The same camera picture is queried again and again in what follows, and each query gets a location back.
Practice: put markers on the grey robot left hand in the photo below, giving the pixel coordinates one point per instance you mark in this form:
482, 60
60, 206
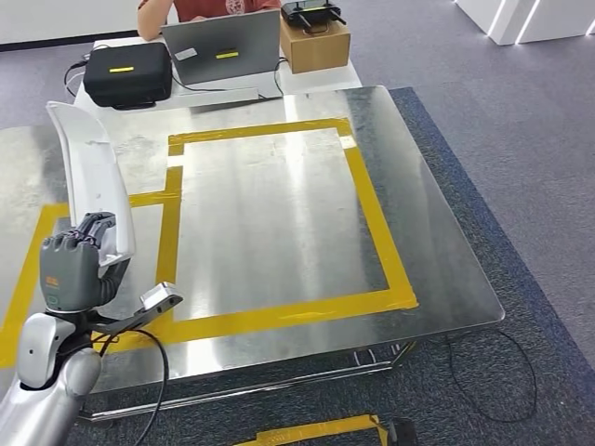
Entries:
69, 277

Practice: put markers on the white curved plastic part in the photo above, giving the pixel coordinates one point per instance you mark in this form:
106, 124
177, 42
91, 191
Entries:
93, 166

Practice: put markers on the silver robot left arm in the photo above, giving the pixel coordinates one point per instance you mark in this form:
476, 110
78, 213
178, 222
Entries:
41, 388

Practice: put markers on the steel workbench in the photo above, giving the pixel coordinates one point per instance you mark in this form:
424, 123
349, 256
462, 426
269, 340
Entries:
279, 215

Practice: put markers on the yellow tape on workbench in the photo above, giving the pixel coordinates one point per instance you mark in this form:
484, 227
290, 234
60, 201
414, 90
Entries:
371, 209

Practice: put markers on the black carry case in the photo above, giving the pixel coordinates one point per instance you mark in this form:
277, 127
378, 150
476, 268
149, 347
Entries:
127, 74

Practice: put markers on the grey laptop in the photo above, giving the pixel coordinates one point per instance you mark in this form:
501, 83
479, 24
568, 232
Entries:
223, 52

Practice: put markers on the seated person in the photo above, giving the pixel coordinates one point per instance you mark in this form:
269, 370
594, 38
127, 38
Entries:
205, 7

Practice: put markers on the yellow floor tape square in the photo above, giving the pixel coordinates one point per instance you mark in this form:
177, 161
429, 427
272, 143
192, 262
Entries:
315, 429

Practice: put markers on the cardboard box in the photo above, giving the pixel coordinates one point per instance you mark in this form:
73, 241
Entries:
315, 49

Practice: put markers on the black router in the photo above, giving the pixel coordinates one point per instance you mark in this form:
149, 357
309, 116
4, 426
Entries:
311, 11

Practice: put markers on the black robot right foot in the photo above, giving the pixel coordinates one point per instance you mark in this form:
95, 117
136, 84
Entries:
403, 433

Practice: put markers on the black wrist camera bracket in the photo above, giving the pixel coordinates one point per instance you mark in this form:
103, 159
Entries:
125, 323

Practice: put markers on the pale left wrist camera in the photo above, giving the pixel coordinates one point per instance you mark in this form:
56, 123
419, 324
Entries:
160, 297

